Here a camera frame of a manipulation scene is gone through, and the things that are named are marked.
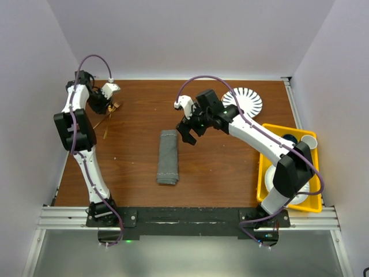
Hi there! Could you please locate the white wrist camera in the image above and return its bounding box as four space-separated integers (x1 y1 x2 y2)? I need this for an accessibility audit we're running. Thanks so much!
174 95 197 120
101 83 121 100

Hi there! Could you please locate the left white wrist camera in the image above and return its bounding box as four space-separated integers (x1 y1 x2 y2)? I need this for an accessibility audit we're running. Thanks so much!
101 83 121 100

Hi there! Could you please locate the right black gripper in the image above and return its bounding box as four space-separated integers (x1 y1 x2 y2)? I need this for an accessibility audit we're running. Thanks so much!
176 101 212 145

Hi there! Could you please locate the grey cloth napkin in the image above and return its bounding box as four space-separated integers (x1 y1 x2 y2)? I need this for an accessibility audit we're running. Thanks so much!
156 130 179 185

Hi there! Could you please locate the white grey mug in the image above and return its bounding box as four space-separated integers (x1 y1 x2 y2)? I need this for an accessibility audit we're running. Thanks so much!
300 134 318 150

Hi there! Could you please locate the gold fork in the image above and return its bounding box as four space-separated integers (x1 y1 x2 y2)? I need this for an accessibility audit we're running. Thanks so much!
103 102 123 140

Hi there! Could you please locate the dark blue mug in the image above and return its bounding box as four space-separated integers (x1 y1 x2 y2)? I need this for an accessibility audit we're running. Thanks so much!
283 134 298 144

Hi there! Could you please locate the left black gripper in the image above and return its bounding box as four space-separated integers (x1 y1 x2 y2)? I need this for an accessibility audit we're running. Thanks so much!
86 87 113 115

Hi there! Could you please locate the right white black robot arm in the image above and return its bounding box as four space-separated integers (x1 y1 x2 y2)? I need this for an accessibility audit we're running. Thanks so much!
174 89 315 227

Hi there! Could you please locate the white paper plate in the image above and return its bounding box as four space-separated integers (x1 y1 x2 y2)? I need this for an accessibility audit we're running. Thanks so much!
264 165 310 205

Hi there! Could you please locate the striped blue white plate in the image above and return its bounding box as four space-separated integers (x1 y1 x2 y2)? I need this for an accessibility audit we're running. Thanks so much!
221 87 263 118

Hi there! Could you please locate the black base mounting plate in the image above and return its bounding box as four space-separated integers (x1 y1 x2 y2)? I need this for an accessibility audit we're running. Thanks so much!
86 207 291 246

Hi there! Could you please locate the gold spoon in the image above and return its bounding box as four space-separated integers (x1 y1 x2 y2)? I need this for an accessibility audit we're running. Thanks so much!
93 105 116 129

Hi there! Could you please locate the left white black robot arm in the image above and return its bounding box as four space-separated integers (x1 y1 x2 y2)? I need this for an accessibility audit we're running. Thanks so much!
54 70 120 226

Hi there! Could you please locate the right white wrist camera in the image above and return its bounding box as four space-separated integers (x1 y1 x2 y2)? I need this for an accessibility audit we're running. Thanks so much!
174 95 197 120

